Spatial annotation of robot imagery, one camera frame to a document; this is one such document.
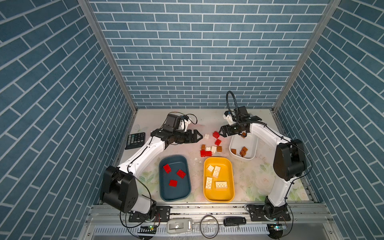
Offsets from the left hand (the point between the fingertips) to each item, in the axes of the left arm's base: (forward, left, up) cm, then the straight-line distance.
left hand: (197, 137), depth 81 cm
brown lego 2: (+5, -4, -20) cm, 21 cm away
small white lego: (+13, -7, -18) cm, 23 cm away
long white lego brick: (-12, -12, -18) cm, 25 cm away
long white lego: (-20, -14, -18) cm, 30 cm away
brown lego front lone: (+2, -31, -17) cm, 36 cm away
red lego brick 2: (-18, +14, -19) cm, 29 cm away
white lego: (-19, -6, -18) cm, 27 cm away
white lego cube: (+3, -11, -18) cm, 22 cm away
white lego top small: (-10, -8, -19) cm, 23 cm away
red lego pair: (+1, -4, -20) cm, 20 cm away
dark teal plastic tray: (-15, +13, -21) cm, 29 cm away
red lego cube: (+16, -14, -20) cm, 29 cm away
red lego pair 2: (+1, -8, -20) cm, 21 cm away
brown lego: (+3, -15, -18) cm, 23 cm away
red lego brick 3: (-10, +17, -18) cm, 27 cm away
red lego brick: (-13, +9, -19) cm, 24 cm away
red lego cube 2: (+9, -15, -19) cm, 26 cm away
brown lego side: (-1, -29, -17) cm, 34 cm away
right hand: (+11, -17, -7) cm, 21 cm away
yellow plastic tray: (-13, -18, -20) cm, 30 cm away
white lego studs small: (+3, -7, -18) cm, 20 cm away
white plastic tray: (+8, -37, -18) cm, 42 cm away
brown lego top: (0, -24, -16) cm, 29 cm away
